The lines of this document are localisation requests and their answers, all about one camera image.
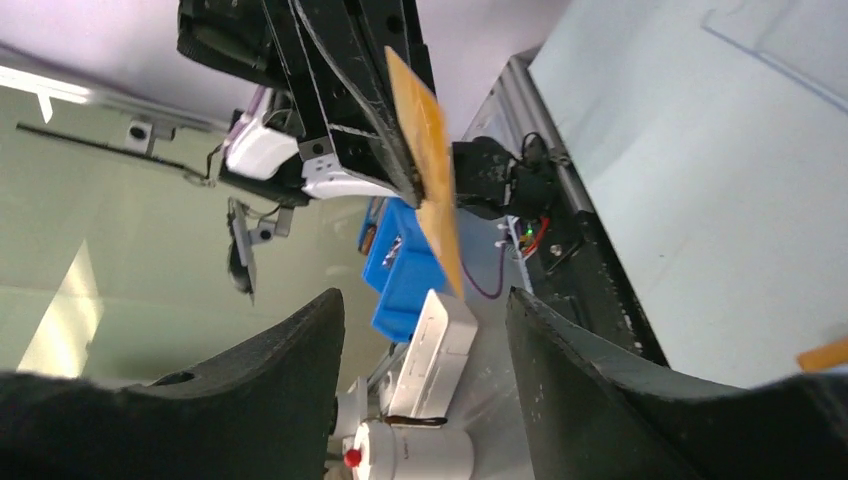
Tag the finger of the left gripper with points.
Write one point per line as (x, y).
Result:
(350, 37)

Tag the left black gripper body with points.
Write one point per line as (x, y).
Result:
(255, 41)

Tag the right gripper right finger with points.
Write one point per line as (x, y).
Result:
(593, 410)

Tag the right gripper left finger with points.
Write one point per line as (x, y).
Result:
(259, 410)

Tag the orange card holder wallet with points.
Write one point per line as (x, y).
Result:
(825, 357)

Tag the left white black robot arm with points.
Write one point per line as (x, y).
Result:
(323, 122)

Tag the white cylinder red button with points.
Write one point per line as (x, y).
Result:
(397, 447)

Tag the white rectangular box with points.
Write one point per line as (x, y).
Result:
(435, 358)

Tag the blue plastic bin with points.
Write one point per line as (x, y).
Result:
(401, 268)

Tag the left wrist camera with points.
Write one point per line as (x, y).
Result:
(256, 151)

